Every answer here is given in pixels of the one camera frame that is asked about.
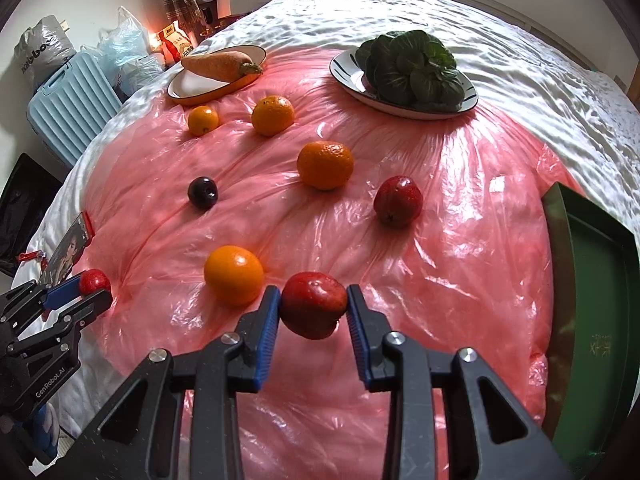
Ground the small red tomato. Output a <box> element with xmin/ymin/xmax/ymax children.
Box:
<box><xmin>78</xmin><ymin>269</ymin><xmax>111</xmax><ymax>296</ymax></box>

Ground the smooth orange front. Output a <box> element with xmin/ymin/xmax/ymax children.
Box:
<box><xmin>203</xmin><ymin>245</ymin><xmax>265</xmax><ymax>307</ymax></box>

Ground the orange oval dish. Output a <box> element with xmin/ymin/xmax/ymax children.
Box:
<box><xmin>167</xmin><ymin>44</ymin><xmax>267</xmax><ymax>106</ymax></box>

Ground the red apple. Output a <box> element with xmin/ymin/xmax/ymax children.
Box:
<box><xmin>373</xmin><ymin>176</ymin><xmax>423</xmax><ymax>228</ymax></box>
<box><xmin>279</xmin><ymin>272</ymin><xmax>347</xmax><ymax>340</ymax></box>

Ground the orange snack packet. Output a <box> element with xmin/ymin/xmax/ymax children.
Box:
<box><xmin>157</xmin><ymin>21</ymin><xmax>193</xmax><ymax>66</ymax></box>

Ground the light blue suitcase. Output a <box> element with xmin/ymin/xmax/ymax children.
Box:
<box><xmin>26</xmin><ymin>51</ymin><xmax>122</xmax><ymax>168</ymax></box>

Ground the black white striped plate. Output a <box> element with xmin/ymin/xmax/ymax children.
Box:
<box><xmin>329</xmin><ymin>48</ymin><xmax>478</xmax><ymax>120</ymax></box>

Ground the pink plastic sheet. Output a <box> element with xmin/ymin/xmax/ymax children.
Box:
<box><xmin>74</xmin><ymin>48</ymin><xmax>586</xmax><ymax>480</ymax></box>

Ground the photo card red frame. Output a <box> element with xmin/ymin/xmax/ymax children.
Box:
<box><xmin>39</xmin><ymin>211</ymin><xmax>94</xmax><ymax>288</ymax></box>

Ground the grey printed bag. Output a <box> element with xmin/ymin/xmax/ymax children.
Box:
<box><xmin>14</xmin><ymin>15</ymin><xmax>76</xmax><ymax>92</ymax></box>

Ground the small orange mandarin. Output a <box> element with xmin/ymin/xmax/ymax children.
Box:
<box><xmin>186</xmin><ymin>105</ymin><xmax>219</xmax><ymax>138</ymax></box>

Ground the white bed sheet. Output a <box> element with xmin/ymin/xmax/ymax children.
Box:
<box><xmin>12</xmin><ymin>0</ymin><xmax>640</xmax><ymax>476</ymax></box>

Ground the green rectangular tray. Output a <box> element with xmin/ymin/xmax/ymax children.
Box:
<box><xmin>542</xmin><ymin>182</ymin><xmax>639</xmax><ymax>479</ymax></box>

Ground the dark purple plum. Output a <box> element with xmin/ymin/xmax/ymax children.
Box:
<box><xmin>188</xmin><ymin>177</ymin><xmax>218</xmax><ymax>211</ymax></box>

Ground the clear blue plastic bag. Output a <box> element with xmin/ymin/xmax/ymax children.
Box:
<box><xmin>80</xmin><ymin>6</ymin><xmax>165</xmax><ymax>98</ymax></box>

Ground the green leafy vegetable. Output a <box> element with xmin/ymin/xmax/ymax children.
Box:
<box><xmin>355</xmin><ymin>29</ymin><xmax>465</xmax><ymax>113</ymax></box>

